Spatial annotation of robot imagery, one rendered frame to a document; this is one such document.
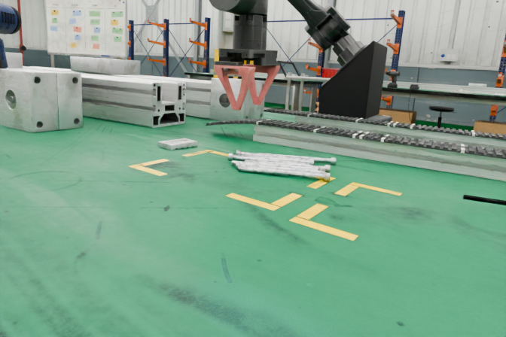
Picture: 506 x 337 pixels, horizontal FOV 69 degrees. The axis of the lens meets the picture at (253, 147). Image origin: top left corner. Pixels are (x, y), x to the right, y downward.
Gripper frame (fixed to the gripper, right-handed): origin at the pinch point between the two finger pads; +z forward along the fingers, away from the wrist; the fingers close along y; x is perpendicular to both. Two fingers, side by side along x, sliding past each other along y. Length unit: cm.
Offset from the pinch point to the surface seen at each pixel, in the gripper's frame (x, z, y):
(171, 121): -18.1, 5.8, -1.0
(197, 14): -616, -98, -839
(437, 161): 31.4, 4.7, 2.9
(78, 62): -61, -4, -14
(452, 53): 30, -17, -758
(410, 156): 27.9, 4.6, 2.9
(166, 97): -19.7, 1.0, -1.6
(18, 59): -74, -4, -5
